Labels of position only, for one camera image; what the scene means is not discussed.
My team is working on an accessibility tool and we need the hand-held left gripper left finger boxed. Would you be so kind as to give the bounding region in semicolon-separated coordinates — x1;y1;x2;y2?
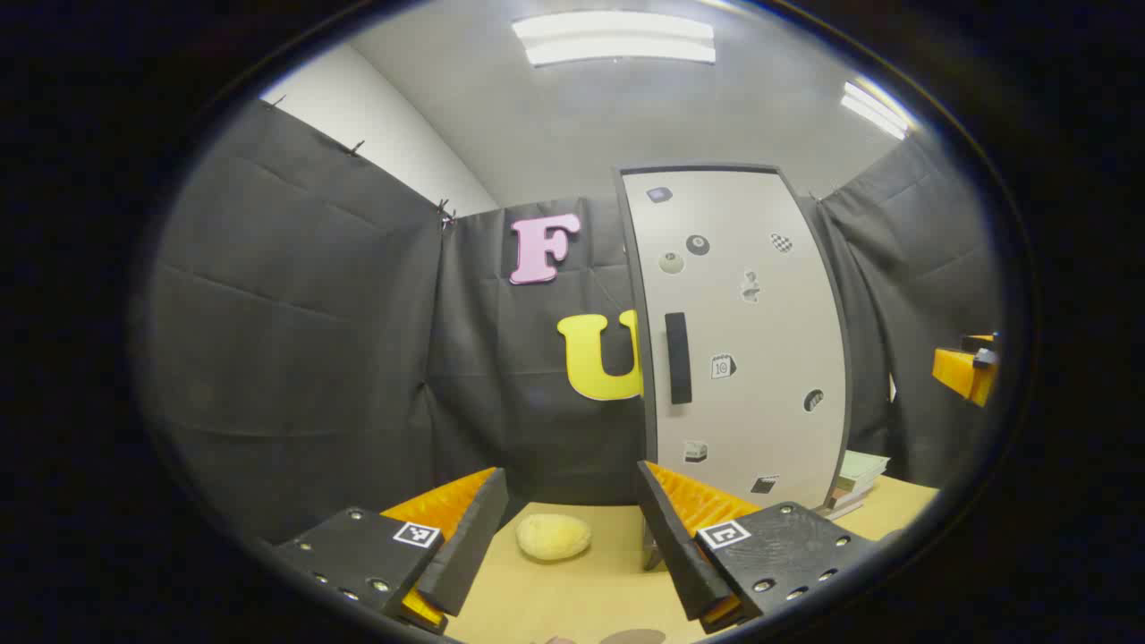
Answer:
273;467;509;636

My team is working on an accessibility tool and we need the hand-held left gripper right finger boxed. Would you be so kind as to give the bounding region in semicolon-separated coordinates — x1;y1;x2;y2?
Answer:
637;461;882;634

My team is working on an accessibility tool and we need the white cabinet door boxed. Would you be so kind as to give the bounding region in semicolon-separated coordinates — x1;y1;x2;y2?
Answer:
622;170;849;511

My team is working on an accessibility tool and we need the dark grey cabinet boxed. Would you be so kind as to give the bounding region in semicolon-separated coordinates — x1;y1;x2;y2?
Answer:
614;163;852;573

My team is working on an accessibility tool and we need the black cabinet door handle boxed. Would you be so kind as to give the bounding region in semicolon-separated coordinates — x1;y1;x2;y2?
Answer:
665;312;693;405

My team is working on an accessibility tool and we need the yellow potato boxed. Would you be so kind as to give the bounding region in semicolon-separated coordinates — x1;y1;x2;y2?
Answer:
516;513;592;562

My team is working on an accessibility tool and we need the green book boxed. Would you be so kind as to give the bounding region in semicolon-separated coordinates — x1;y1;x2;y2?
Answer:
839;450;891;491

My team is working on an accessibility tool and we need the black backdrop cloth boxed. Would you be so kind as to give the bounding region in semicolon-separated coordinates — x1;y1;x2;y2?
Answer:
143;98;1003;547

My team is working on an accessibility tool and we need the ceiling light panel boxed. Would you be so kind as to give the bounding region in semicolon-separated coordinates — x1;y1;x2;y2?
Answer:
839;79;913;141
512;11;717;68

